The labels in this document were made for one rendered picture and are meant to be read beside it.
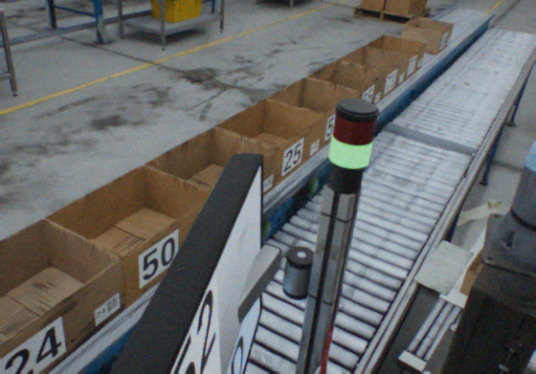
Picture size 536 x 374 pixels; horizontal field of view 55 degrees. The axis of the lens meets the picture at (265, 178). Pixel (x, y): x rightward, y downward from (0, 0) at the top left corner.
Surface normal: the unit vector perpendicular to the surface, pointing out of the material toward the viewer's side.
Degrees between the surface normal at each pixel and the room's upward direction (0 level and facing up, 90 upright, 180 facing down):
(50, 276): 0
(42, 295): 1
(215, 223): 4
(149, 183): 90
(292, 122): 89
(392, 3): 90
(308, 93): 90
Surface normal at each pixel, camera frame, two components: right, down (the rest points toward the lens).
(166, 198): -0.51, 0.39
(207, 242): 0.01, -0.87
